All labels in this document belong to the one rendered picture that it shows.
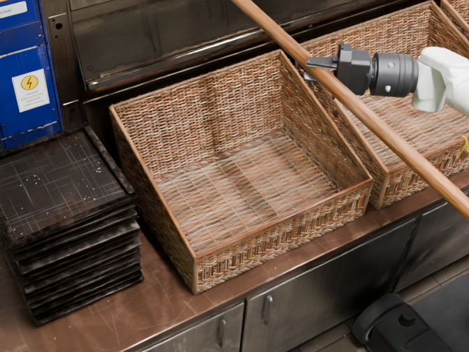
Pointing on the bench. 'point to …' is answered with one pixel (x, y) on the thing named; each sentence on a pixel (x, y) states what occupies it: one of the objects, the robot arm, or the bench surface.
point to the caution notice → (31, 90)
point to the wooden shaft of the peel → (361, 111)
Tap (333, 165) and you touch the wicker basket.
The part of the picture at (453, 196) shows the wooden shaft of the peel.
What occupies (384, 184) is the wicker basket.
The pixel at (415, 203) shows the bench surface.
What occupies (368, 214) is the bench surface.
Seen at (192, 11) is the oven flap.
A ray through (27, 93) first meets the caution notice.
